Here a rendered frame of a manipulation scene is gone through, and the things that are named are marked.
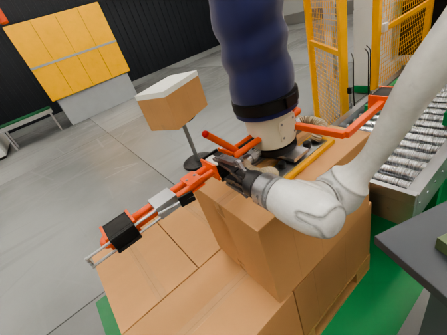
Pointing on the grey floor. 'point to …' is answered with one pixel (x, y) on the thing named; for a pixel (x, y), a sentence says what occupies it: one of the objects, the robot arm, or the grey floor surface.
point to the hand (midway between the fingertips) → (216, 165)
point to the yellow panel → (75, 60)
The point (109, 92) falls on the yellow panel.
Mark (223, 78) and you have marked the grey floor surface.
